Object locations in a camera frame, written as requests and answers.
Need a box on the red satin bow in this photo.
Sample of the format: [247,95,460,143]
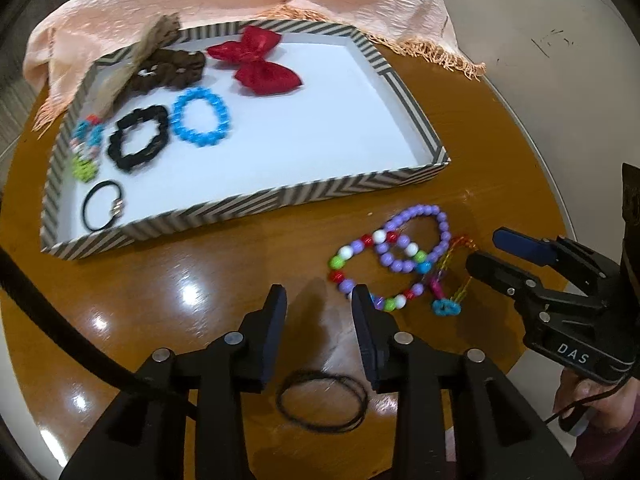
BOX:
[206,25,303,96]

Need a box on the black cable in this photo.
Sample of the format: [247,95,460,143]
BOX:
[0,246,199,418]

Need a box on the rainbow translucent bead bracelet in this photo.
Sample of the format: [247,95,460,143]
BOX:
[428,235,478,318]

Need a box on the leopard print bow scrunchie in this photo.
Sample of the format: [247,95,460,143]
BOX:
[90,13,181,119]

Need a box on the striped white tray box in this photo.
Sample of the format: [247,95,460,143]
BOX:
[40,20,450,260]

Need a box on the purple bead bracelet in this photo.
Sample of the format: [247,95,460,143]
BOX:
[376,202,454,276]

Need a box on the black hair tie with charm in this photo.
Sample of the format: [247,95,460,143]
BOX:
[80,179,126,233]

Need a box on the black scrunchie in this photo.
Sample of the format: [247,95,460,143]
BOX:
[106,105,169,174]

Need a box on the brown scrunchie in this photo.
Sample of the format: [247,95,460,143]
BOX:
[124,49,206,94]

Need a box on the right hand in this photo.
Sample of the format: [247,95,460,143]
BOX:
[553,368,639,432]

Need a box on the thin black hair tie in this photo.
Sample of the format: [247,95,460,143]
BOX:
[275,368,370,435]

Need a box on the multicolour bead bracelet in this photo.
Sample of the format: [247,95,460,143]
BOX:
[326,228,434,313]

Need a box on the blue bead bracelet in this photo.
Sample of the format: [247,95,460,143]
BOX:
[170,86,232,149]

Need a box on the pink fringed blanket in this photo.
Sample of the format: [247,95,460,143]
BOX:
[23,0,486,130]

